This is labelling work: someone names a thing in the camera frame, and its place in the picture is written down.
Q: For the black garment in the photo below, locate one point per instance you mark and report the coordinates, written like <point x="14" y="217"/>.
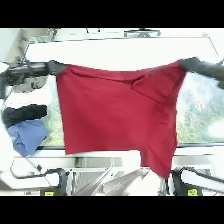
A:
<point x="25" y="114"/>

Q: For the red T-shirt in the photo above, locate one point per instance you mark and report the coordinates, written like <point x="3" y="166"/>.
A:
<point x="116" y="110"/>

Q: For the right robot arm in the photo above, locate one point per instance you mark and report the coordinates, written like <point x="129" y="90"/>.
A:
<point x="203" y="68"/>

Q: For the blue garment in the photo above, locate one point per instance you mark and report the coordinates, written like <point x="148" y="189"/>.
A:
<point x="28" y="136"/>

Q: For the silver frame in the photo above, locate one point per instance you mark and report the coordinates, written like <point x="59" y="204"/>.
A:
<point x="90" y="166"/>

